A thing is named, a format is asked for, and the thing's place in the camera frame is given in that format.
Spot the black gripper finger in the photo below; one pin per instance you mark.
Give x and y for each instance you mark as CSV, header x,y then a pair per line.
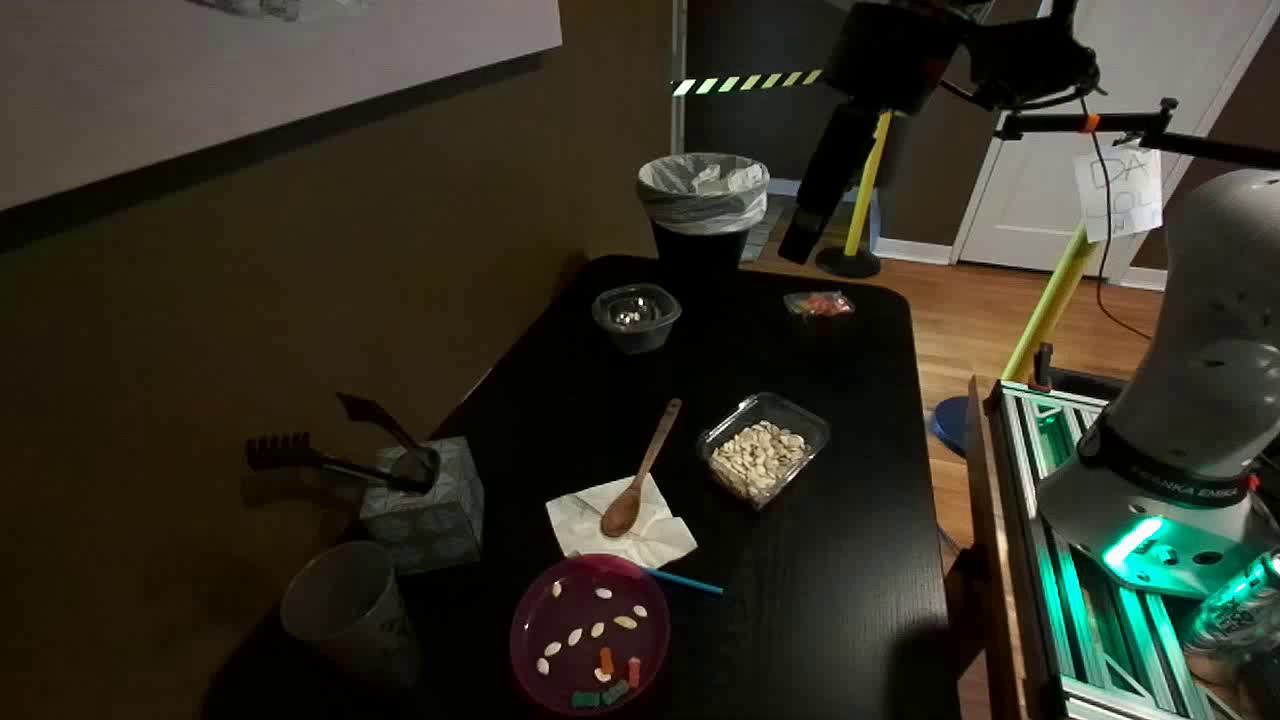
x,y
852,147
818,200

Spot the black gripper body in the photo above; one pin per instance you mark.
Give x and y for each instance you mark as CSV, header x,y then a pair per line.
x,y
885,55

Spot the blue straw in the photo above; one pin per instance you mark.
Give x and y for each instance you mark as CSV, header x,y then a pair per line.
x,y
689,580

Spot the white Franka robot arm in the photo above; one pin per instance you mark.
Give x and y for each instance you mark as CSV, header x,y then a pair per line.
x,y
1202,385

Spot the pink plate with food bits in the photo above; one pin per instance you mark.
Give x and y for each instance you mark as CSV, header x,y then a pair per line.
x,y
588,638

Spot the yellow stanchion pole black base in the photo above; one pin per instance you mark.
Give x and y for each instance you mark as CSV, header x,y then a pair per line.
x,y
865,200

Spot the small colourful candy packet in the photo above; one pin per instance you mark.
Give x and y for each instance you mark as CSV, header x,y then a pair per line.
x,y
818,305

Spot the black bin with white bag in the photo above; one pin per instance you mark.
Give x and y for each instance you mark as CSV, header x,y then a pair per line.
x,y
702,215

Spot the yellow black striped barrier tape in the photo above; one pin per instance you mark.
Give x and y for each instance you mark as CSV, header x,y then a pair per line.
x,y
744,82

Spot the dark small bowl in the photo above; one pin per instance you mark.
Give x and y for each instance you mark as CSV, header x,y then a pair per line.
x,y
636,318

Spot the white door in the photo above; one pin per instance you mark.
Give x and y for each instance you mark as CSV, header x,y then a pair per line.
x,y
1066,174

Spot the yellow slanted pole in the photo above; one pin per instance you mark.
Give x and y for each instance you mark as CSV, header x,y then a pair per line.
x,y
1054,301

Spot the clear container with cereal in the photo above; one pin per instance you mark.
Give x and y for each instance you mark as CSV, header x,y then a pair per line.
x,y
763,451

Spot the blue round floor base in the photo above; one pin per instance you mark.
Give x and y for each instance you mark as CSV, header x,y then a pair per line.
x,y
953,426

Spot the white paper sheet on door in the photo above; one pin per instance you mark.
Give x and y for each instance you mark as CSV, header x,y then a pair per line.
x,y
1123,184

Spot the wooden spoon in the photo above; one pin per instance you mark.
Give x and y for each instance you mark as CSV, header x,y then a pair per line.
x,y
636,482

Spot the white paper napkin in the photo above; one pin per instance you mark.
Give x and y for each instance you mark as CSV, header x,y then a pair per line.
x,y
643,537

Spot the dark spatula utensil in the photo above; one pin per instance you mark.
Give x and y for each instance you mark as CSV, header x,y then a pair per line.
x,y
380,420

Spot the white utensil holder box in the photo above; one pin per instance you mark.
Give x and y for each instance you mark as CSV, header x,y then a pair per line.
x,y
432,515

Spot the dark brush utensil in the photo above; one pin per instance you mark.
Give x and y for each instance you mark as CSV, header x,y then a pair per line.
x,y
303,453

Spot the white paper cup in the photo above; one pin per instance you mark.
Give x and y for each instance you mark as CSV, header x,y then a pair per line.
x,y
348,616

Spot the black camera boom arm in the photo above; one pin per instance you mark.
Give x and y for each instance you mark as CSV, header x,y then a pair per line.
x,y
1132,129

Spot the white wall board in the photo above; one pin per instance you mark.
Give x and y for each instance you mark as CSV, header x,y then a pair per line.
x,y
201,67

